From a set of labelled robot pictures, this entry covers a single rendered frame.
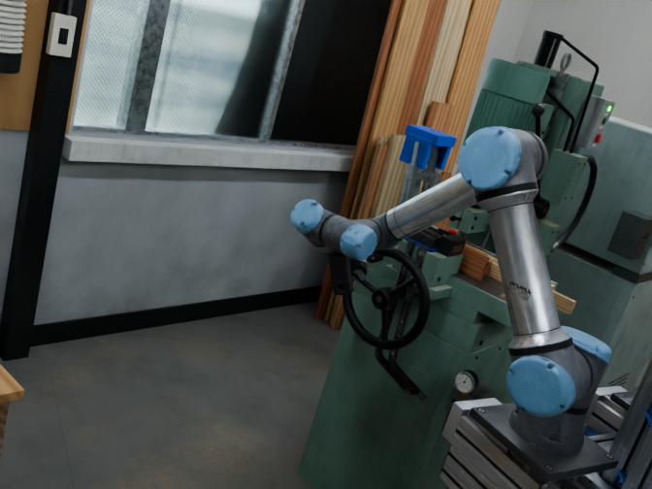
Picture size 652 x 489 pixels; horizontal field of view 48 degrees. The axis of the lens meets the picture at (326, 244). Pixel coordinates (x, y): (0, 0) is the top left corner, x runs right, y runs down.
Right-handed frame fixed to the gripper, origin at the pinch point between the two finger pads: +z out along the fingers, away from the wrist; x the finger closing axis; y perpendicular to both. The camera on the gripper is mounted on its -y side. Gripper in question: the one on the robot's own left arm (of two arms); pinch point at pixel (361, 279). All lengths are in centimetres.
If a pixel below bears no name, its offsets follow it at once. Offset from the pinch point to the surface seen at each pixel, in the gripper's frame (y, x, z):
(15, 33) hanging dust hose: 61, 97, -51
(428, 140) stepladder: 92, 12, 78
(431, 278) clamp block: 6.9, -12.9, 18.4
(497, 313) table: -0.1, -29.3, 28.4
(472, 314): 0.4, -22.0, 30.2
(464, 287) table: 7.5, -20.0, 27.1
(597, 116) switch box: 66, -56, 37
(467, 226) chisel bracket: 28.2, -19.0, 30.1
